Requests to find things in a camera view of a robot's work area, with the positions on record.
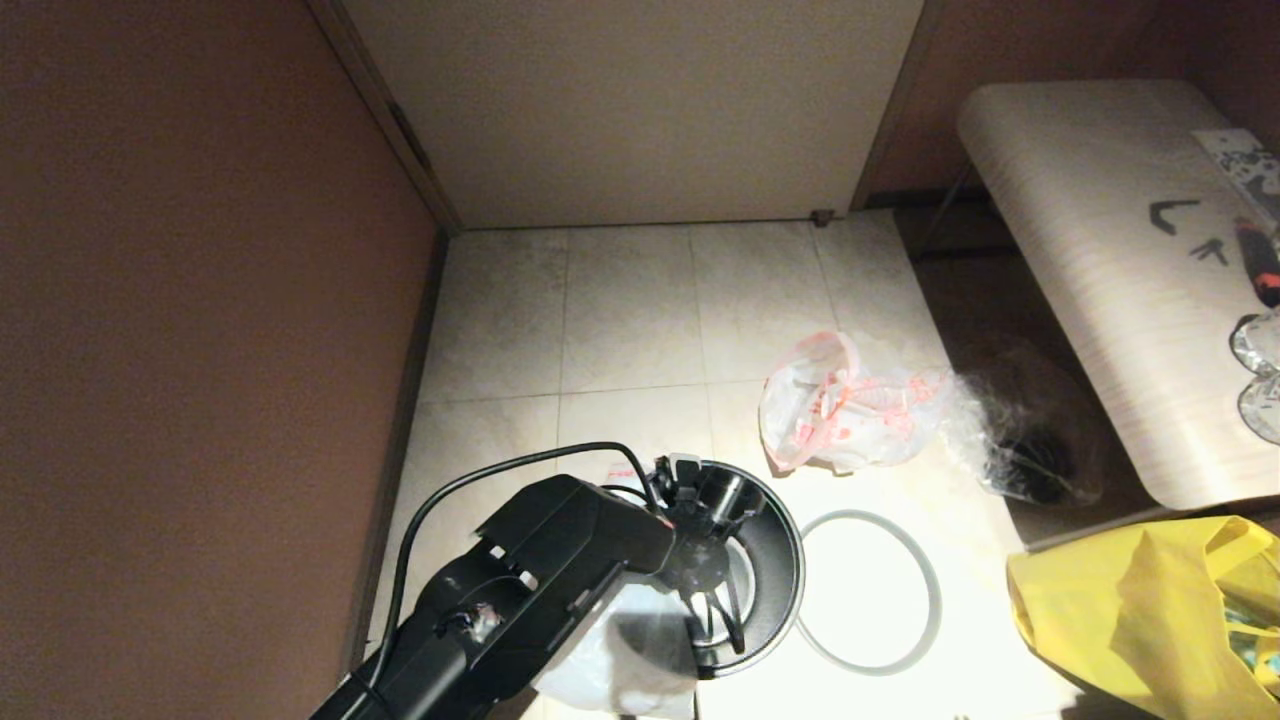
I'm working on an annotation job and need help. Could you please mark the grey bin rim ring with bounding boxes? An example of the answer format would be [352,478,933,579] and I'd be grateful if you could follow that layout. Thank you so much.
[795,508,943,677]

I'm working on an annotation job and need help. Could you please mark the white door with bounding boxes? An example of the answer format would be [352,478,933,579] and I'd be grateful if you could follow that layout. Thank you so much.
[340,0,926,231]

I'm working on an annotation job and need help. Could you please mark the red-printed plastic bag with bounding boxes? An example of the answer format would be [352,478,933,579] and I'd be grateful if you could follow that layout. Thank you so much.
[757,330,951,474]

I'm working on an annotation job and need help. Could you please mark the clear plastic bag dark contents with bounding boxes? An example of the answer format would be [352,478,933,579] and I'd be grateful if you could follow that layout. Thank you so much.
[945,340,1106,506]

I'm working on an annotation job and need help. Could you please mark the light wood-grain table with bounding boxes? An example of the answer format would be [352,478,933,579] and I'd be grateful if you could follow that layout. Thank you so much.
[915,80,1280,513]

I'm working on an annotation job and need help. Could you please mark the black round trash bin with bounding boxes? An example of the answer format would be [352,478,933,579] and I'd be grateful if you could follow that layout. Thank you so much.
[600,459,805,680]

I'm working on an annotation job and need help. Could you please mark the clear shiny glass item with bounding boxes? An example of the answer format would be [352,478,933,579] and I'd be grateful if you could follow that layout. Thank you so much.
[1228,312,1280,379]
[1236,378,1280,447]

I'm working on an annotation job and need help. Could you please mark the yellow plastic bag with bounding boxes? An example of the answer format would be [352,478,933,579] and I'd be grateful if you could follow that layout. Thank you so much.
[1005,515,1280,720]

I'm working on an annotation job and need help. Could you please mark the black red handle screwdriver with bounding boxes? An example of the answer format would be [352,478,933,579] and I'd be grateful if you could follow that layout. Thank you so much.
[1234,218,1280,309]

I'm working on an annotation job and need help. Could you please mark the white trash bag red trim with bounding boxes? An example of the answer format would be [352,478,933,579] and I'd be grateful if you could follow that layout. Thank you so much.
[535,468,703,717]

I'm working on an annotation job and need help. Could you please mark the white patterned paper sheet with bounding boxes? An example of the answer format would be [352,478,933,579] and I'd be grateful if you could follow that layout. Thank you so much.
[1192,128,1280,216]

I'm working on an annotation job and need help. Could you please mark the teal printed package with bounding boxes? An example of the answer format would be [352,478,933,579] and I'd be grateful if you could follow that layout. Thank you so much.
[1222,598,1280,693]

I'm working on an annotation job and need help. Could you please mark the black cylindrical left wrist camera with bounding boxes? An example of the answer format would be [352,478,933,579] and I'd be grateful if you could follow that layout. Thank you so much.
[652,454,768,528]

